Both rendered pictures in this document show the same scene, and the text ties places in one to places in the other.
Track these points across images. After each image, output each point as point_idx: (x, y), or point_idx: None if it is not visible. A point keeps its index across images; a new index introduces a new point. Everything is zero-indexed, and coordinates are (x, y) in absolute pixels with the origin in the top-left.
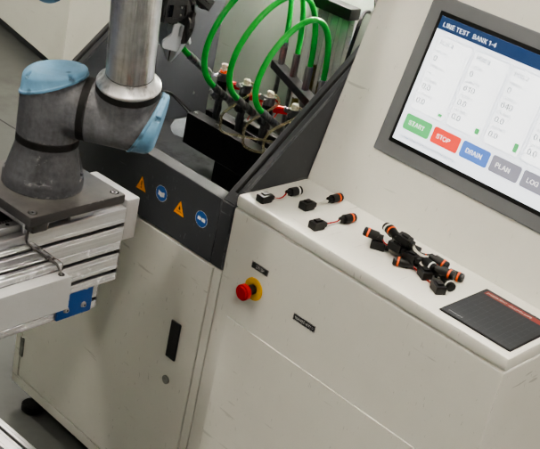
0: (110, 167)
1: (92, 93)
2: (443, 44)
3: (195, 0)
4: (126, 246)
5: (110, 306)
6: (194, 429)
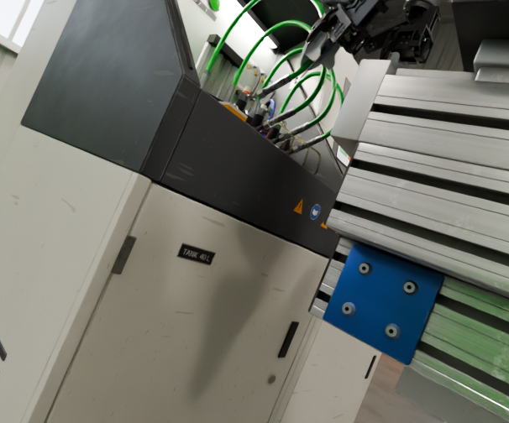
0: (269, 193)
1: None
2: None
3: (383, 43)
4: (264, 275)
5: (226, 351)
6: (285, 399)
